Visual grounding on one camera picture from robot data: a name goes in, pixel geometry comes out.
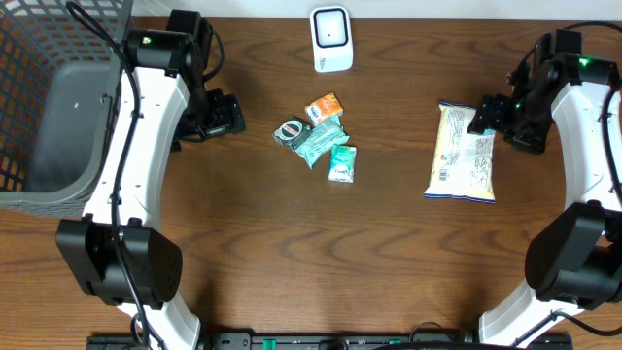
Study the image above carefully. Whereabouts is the yellow white snack bag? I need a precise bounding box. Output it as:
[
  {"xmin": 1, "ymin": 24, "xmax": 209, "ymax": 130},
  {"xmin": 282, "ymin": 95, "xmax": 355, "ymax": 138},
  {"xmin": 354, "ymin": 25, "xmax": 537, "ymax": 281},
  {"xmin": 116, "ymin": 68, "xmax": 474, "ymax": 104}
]
[{"xmin": 424, "ymin": 101, "xmax": 496, "ymax": 204}]

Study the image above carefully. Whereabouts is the green Zam-Buk tin box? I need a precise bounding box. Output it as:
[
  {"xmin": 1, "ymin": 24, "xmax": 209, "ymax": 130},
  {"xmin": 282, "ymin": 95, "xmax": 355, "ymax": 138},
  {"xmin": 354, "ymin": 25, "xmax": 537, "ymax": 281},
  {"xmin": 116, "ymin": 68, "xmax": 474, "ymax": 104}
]
[{"xmin": 273, "ymin": 116, "xmax": 311, "ymax": 151}]

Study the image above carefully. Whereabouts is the orange white small box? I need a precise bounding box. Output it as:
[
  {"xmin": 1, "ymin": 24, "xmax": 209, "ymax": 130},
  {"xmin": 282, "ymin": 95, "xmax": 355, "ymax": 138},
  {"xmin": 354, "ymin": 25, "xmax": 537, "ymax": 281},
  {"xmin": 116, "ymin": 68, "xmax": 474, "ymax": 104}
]
[{"xmin": 305, "ymin": 92, "xmax": 344, "ymax": 126}]

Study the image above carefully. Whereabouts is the teal snack packet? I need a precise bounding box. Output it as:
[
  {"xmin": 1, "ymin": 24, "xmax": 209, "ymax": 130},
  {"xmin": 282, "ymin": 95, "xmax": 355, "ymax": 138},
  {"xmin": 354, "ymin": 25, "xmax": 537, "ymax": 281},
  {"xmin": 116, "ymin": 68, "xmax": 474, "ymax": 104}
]
[{"xmin": 295, "ymin": 118, "xmax": 350, "ymax": 168}]

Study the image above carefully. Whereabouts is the small teal tissue packet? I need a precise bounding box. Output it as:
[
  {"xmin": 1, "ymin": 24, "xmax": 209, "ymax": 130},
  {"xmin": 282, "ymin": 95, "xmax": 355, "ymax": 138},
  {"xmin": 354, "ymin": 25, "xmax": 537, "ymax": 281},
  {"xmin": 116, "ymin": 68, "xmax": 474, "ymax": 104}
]
[{"xmin": 328, "ymin": 145, "xmax": 357, "ymax": 183}]

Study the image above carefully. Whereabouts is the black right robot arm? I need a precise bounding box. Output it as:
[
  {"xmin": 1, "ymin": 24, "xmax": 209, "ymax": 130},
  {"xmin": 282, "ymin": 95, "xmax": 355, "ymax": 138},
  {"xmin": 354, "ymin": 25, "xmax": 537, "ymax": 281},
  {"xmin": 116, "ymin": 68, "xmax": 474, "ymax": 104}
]
[{"xmin": 467, "ymin": 24, "xmax": 621, "ymax": 349}]

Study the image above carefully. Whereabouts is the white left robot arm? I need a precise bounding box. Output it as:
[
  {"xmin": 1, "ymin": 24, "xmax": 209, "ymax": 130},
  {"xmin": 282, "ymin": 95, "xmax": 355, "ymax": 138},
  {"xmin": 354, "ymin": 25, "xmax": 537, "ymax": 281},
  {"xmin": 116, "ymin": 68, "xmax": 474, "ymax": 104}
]
[{"xmin": 56, "ymin": 10, "xmax": 245, "ymax": 349}]

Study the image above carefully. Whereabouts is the white barcode scanner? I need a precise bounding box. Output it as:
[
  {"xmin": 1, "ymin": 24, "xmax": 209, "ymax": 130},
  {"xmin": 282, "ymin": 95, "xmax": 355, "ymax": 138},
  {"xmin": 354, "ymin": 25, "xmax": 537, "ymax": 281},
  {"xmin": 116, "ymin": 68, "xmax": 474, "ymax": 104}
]
[{"xmin": 309, "ymin": 5, "xmax": 354, "ymax": 73}]

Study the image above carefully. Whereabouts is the black plastic mesh basket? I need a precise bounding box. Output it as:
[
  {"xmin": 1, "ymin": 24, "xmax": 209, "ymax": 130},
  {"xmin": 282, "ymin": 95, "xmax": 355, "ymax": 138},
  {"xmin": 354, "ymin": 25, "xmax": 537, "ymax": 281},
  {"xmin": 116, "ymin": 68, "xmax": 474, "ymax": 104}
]
[{"xmin": 1, "ymin": 0, "xmax": 121, "ymax": 218}]

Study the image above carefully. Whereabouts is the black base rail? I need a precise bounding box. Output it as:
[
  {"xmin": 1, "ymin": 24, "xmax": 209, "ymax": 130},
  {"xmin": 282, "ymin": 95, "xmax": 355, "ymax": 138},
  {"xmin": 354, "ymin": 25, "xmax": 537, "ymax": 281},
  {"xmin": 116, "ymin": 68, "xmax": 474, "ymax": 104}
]
[{"xmin": 86, "ymin": 331, "xmax": 574, "ymax": 350}]

